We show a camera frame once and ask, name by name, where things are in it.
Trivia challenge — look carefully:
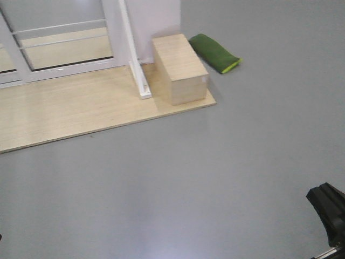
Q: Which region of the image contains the white angled support brace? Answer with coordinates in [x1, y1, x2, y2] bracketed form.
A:
[129, 60, 152, 99]

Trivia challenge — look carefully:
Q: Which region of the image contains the light wooden box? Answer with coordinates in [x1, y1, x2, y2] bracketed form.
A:
[152, 33, 209, 105]

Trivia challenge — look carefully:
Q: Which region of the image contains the light wooden floor platform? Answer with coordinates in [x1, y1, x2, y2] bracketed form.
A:
[1, 64, 216, 153]

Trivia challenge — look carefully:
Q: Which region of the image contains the green folded cloth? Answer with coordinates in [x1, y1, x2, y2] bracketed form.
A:
[189, 33, 242, 74]

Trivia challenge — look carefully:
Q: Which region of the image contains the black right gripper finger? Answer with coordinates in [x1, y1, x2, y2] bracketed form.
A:
[306, 182, 344, 247]

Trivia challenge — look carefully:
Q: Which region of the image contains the white sliding glass door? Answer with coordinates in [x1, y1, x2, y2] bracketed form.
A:
[1, 1, 127, 83]

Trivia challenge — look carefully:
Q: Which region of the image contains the white door frame post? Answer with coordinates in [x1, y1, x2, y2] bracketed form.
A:
[118, 0, 140, 66]

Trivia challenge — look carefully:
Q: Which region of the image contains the white fixed glass panel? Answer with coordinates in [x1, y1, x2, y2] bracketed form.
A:
[1, 9, 26, 88]

